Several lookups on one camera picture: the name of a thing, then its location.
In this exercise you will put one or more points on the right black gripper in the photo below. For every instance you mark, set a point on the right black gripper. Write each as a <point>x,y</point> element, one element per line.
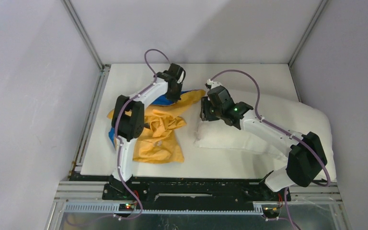
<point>204,114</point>

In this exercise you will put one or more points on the yellow and blue pillowcase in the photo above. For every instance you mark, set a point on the yellow and blue pillowcase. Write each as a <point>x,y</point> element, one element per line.
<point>158,144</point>

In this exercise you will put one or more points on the white pillow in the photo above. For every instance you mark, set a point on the white pillow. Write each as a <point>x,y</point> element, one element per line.
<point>281,118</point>

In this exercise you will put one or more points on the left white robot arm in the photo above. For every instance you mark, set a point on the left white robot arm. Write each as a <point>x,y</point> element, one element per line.
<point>128,119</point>

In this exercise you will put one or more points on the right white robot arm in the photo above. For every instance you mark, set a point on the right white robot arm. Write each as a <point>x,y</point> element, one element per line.
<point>229,125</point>

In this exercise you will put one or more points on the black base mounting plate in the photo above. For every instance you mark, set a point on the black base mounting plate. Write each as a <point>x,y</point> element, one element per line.
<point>193,194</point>

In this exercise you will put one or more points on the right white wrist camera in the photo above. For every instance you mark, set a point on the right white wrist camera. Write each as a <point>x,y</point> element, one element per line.
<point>210,84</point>

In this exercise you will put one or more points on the aluminium frame rail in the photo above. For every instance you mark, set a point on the aluminium frame rail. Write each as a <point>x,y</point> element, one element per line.
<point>79,205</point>

